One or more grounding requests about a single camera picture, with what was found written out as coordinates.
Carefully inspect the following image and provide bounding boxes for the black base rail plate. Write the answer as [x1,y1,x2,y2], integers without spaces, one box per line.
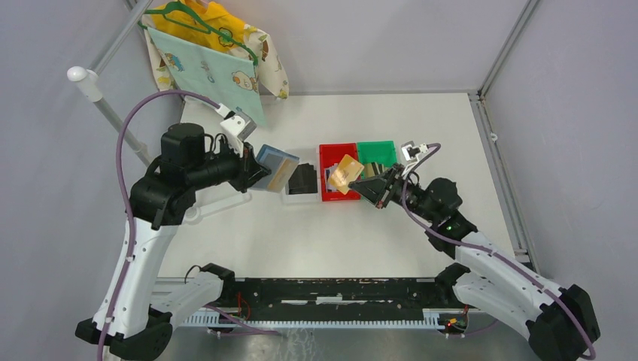
[214,278,464,321]

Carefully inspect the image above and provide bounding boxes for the white toothed cable duct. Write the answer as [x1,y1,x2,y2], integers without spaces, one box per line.
[181,311,445,330]

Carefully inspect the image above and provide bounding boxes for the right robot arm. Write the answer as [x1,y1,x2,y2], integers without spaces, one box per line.
[348,164,600,360]

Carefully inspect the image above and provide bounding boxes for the green plastic bin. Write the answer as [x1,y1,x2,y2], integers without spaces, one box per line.
[356,141,397,178]

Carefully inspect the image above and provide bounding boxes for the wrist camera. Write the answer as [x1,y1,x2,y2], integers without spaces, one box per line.
[220,114,257,153]
[400,141,429,177]

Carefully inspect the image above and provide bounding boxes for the mint cartoon cloth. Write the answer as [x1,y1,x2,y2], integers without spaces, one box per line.
[144,28,267,126]

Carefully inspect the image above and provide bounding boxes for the gold cards in green bin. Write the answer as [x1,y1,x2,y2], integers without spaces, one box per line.
[361,162,388,179]

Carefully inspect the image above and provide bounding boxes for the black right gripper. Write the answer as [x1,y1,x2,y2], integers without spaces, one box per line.
[349,162,438,223]

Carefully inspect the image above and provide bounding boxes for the white magnetic stripe cards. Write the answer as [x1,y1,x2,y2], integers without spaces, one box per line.
[325,166,337,193]

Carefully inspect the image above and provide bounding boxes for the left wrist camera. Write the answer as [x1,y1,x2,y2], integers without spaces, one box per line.
[220,114,257,153]

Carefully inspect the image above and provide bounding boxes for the gold card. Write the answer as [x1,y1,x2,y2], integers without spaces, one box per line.
[330,154,363,195]
[266,159,299,193]

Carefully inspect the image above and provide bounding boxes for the green clothes hanger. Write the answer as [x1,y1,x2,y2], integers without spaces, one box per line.
[143,1,259,68]

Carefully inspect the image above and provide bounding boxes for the black VIP cards stack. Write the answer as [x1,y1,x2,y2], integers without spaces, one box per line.
[287,163,317,195]

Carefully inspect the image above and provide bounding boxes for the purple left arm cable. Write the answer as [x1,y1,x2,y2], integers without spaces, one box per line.
[97,89,223,361]

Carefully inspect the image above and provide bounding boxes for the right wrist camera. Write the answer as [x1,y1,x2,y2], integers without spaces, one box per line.
[400,141,429,177]

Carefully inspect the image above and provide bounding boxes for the white plastic bin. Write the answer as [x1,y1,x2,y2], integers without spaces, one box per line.
[281,147,321,205]

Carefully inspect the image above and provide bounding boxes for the yellow patterned child shirt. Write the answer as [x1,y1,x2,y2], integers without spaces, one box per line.
[145,1,290,99]

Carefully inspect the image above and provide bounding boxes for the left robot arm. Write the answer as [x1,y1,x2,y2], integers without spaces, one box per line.
[75,123,270,360]

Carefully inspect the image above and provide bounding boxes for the blue leather card holder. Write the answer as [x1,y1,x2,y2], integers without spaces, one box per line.
[256,144,300,180]

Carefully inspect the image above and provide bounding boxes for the white clothes rack stand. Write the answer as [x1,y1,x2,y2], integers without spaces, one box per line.
[66,66,151,166]

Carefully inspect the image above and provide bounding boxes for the red plastic bin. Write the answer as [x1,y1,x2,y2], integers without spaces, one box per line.
[318,143,360,202]

